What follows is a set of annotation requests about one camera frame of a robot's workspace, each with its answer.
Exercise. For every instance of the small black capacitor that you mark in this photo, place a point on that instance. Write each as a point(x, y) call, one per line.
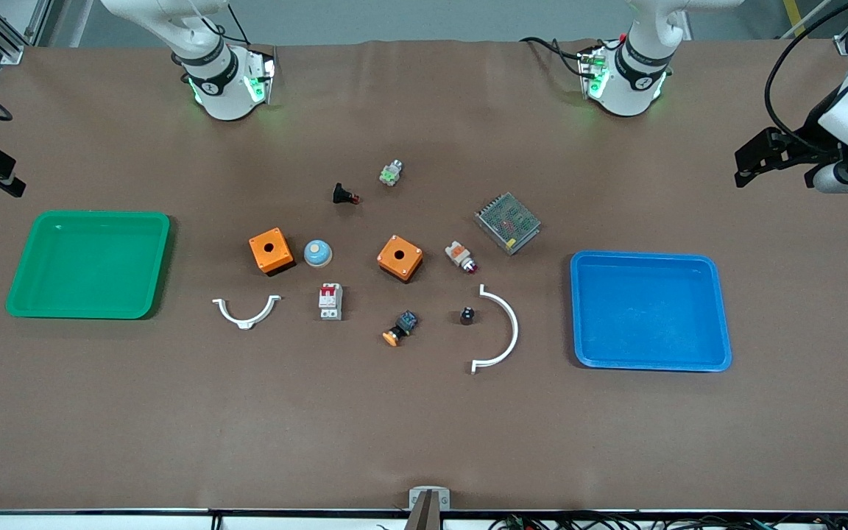
point(467, 317)

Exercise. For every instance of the blue white dome buzzer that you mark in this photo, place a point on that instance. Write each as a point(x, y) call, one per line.
point(317, 254)

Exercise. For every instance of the yellow head push button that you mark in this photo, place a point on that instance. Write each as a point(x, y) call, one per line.
point(393, 338)

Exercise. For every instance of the red indicator orange white body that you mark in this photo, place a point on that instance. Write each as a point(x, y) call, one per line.
point(457, 254)

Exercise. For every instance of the brown table mat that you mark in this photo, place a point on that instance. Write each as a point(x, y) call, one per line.
point(174, 427)

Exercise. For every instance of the green plastic tray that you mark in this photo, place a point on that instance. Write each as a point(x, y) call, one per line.
point(85, 265)

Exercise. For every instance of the black red indicator lamp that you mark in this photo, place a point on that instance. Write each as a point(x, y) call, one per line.
point(339, 193)

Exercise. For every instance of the metal mesh power supply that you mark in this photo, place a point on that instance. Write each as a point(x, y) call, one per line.
point(509, 224)

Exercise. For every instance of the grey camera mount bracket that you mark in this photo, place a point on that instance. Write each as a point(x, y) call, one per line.
point(415, 497)

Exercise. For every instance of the white red circuit breaker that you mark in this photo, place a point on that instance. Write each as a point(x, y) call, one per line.
point(330, 305)

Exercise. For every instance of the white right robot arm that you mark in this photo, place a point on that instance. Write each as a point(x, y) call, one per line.
point(221, 96)

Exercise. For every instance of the aluminium frame profile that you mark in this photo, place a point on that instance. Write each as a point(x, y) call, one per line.
point(845, 46)
point(4, 44)

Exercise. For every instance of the orange button enclosure box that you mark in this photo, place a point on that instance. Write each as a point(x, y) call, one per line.
point(280, 258)
point(409, 259)

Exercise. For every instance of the green white switch module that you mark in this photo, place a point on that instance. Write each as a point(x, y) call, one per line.
point(390, 175)

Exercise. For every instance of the large white curved bracket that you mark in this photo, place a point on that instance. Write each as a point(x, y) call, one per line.
point(514, 331)

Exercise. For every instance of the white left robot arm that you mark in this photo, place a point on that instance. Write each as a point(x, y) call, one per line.
point(634, 88)

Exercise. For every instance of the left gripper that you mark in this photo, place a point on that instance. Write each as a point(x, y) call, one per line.
point(807, 146)

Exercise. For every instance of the blue plastic tray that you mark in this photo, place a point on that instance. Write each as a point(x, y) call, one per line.
point(652, 346)

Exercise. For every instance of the small white curved bracket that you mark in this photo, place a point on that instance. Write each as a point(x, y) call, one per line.
point(246, 322)

